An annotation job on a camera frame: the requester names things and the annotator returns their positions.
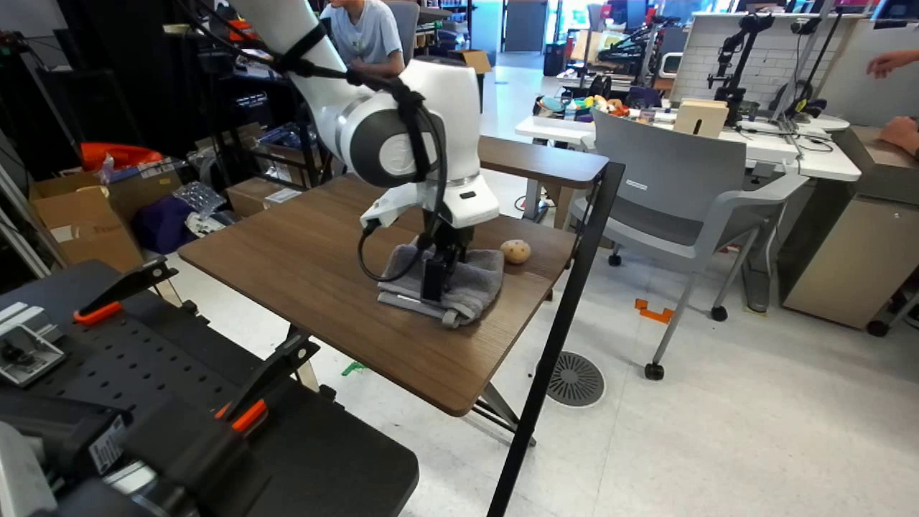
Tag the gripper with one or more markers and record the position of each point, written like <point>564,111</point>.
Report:
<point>452,238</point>

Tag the grey towel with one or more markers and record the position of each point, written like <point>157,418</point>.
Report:
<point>477,281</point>

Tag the person's forearm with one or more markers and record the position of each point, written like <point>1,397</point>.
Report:
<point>903,133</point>

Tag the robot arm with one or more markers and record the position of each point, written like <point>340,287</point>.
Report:
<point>423,93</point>

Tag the beige spotted toy ball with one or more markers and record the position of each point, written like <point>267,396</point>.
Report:
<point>515,251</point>

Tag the brown wooden table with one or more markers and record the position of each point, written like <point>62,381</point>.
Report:
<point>538,161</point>

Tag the round floor vent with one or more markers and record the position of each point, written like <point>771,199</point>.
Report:
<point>576,379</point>

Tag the black orange clamp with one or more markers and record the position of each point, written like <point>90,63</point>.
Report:
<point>269,377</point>
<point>122,291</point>

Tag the small cardboard box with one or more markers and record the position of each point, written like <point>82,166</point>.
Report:
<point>251,195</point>

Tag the orange floor tape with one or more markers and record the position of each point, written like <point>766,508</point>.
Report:
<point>653,313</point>

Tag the open cardboard box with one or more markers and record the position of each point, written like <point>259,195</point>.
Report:
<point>475,61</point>

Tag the heap of colourful toys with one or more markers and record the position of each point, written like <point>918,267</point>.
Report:
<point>589,105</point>

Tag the grey office chair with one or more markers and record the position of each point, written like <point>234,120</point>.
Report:
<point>668,187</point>

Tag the person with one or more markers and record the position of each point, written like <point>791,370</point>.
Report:
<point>370,32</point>

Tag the clear plastic tray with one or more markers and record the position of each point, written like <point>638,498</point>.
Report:
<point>197,196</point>

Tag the black metal shelf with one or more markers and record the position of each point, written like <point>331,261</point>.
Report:
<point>251,93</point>

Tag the purple bag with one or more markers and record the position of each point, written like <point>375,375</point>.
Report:
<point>161,224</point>

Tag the light wooden box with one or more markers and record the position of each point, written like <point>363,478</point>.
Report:
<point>700,118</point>

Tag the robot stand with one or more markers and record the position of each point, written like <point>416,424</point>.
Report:
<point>143,373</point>

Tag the orange plastic object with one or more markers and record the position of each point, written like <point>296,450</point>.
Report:
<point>118,154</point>

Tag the white table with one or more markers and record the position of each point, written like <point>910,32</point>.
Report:
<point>782,152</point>

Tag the large cardboard box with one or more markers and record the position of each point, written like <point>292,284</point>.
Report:
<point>82,219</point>

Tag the beige cabinet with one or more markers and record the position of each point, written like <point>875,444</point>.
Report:
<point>854,258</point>

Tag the person's hand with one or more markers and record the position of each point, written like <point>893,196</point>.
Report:
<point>887,63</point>

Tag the grey metal bracket box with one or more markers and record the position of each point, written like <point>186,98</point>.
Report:
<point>25,352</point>

